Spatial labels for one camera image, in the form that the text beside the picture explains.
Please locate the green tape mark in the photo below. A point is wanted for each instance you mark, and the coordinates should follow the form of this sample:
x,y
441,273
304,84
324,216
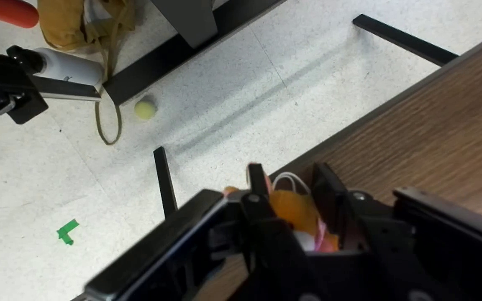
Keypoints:
x,y
67,231

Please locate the black clamp mount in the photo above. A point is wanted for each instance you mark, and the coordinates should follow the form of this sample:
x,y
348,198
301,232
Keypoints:
x,y
2,81

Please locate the black table base with grey leg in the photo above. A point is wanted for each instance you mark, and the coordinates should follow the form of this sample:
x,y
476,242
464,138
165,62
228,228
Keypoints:
x,y
170,58

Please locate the yellow tennis ball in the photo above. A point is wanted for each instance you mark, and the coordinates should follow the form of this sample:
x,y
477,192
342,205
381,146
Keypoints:
x,y
145,108

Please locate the thin black table leg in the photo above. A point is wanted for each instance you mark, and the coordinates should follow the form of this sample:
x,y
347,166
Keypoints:
x,y
165,184

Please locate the black floor bar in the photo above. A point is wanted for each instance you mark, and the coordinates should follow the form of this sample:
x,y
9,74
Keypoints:
x,y
404,39

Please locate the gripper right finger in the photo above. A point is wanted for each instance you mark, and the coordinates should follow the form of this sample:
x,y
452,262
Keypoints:
x,y
375,234

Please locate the white cylindrical bottle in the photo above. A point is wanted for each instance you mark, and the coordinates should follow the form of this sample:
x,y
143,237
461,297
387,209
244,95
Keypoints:
x,y
71,67

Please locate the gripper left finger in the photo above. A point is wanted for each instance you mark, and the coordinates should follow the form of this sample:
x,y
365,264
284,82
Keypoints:
x,y
262,234

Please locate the orange plush toy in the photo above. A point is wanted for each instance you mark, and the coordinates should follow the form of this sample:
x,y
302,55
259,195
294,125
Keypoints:
x,y
295,209

